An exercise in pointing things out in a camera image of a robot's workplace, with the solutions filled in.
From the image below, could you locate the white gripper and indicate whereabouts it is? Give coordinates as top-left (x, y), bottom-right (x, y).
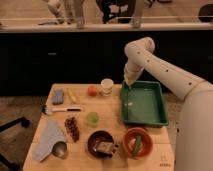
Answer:
top-left (124, 66), bottom-right (143, 86)

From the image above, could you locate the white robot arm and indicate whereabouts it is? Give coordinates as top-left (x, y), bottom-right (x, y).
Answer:
top-left (124, 37), bottom-right (213, 171)

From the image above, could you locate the green plastic tray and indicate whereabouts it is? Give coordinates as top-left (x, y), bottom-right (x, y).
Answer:
top-left (121, 81), bottom-right (169, 127)

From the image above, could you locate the white cup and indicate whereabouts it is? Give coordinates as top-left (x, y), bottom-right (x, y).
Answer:
top-left (101, 78), bottom-right (114, 96)

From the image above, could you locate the orange tomato toy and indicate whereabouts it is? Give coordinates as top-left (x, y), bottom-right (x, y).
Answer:
top-left (87, 85), bottom-right (98, 97)

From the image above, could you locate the black chair background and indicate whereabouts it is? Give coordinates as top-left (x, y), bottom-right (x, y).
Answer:
top-left (95, 0), bottom-right (136, 24)

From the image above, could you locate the green plastic cup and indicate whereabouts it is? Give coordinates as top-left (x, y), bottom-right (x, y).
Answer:
top-left (86, 112), bottom-right (99, 128)

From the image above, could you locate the green item in orange bowl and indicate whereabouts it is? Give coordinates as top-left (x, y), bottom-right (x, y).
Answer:
top-left (132, 135), bottom-right (142, 156)

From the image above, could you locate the orange bowl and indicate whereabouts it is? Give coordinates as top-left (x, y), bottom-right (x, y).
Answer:
top-left (122, 127), bottom-right (153, 159)

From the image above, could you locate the dark brown bowl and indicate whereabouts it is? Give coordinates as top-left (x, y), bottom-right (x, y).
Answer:
top-left (87, 130), bottom-right (115, 158)

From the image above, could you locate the blue sponge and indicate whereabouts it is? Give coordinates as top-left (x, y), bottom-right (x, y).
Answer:
top-left (52, 89), bottom-right (64, 105)

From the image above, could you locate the grey object in brown bowl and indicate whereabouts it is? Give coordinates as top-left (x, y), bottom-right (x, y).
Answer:
top-left (97, 141), bottom-right (114, 155)

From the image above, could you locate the brown grape cluster toy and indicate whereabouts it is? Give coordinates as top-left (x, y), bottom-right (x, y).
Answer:
top-left (65, 117), bottom-right (80, 142)

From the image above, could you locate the grey cloth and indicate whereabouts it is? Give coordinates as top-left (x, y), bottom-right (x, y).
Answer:
top-left (32, 120), bottom-right (67, 162)

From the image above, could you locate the metal spoon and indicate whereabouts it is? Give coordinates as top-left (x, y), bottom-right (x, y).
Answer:
top-left (52, 141), bottom-right (68, 159)

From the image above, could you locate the black office chair base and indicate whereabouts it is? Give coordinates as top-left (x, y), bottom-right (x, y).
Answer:
top-left (0, 116), bottom-right (31, 171)

